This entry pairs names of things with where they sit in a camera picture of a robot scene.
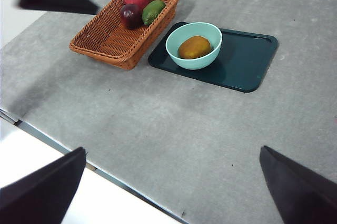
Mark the green lime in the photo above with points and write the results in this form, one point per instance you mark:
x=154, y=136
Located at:
x=152, y=12

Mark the brown kiwi fruit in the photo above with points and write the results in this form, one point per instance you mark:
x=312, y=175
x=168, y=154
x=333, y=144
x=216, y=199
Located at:
x=194, y=48

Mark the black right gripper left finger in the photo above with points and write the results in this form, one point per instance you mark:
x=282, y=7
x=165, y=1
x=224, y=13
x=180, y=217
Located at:
x=39, y=189

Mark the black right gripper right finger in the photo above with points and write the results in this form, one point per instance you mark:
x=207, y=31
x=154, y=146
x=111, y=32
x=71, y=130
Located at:
x=297, y=189

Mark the teal ribbed bowl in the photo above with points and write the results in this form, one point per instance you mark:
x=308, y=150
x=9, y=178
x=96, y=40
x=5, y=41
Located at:
x=194, y=63

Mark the dark green rectangular tray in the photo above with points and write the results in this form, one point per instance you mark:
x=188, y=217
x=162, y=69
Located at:
x=242, y=61

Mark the brown wicker basket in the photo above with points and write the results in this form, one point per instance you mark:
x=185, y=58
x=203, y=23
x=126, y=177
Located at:
x=118, y=42

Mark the dark purple plum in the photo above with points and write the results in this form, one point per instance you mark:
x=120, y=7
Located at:
x=130, y=16

